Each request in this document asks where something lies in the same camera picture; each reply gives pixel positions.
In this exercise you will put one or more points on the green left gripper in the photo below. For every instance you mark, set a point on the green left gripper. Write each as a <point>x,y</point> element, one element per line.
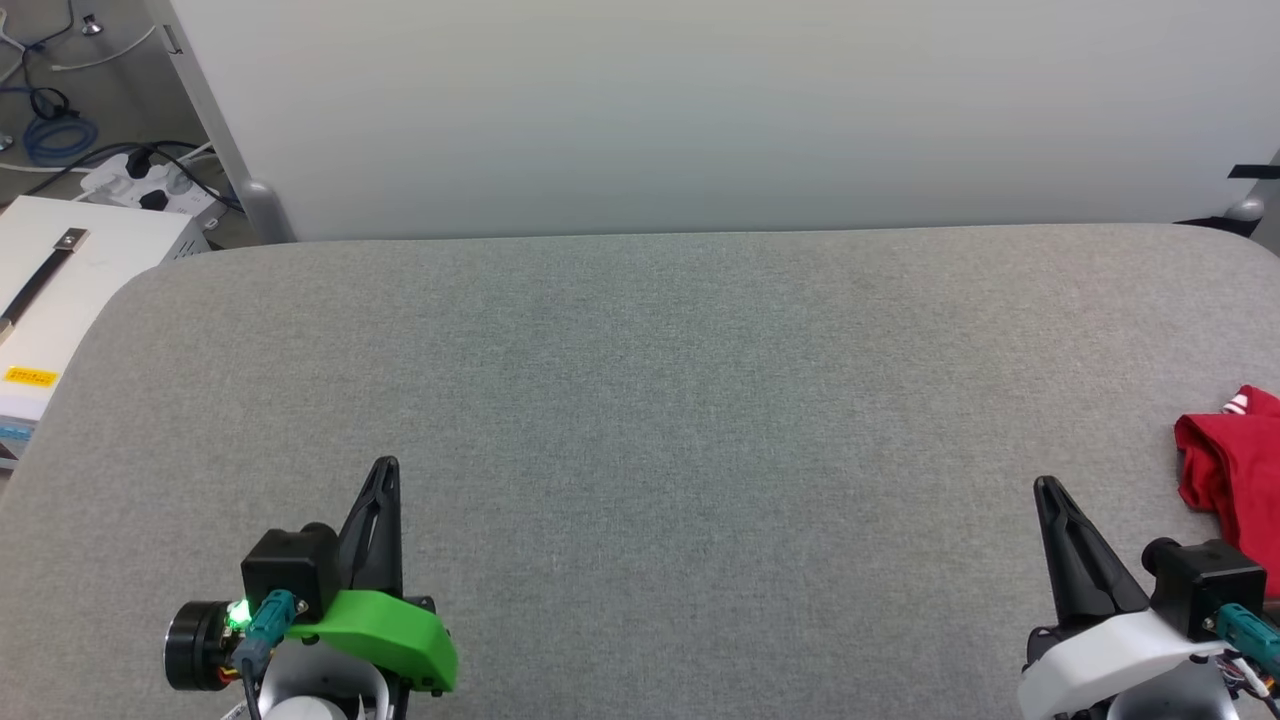
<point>400,630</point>

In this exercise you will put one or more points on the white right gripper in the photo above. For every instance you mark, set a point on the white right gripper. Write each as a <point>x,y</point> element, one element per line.
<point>1090,665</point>

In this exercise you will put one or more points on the red and white jersey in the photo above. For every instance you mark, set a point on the red and white jersey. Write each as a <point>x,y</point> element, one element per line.
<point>1235,470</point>

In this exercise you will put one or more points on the white grey right arm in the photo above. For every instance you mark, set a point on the white grey right arm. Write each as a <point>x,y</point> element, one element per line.
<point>1170,705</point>

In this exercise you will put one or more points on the white equipment box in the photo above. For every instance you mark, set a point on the white equipment box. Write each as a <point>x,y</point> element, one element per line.
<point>100,260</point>

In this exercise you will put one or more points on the black tape strip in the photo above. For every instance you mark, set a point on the black tape strip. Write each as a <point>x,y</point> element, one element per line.
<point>1252,171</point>

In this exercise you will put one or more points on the white power strip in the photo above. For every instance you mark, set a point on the white power strip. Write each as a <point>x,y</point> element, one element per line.
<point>110,185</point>

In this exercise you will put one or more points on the white backdrop panel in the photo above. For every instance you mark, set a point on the white backdrop panel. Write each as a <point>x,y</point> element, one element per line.
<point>700,100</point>

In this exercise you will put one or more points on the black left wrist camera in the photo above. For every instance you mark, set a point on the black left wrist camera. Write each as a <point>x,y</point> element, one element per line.
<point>290,565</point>

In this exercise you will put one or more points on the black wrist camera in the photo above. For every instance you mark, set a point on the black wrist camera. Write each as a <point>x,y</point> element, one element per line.
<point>290,565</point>
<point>1200,585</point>

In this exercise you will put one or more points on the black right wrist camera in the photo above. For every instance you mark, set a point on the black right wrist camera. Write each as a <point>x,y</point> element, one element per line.
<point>1200,585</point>

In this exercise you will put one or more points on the grey metal panel post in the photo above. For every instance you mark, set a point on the grey metal panel post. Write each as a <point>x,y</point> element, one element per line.
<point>262,215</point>
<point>1248,208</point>

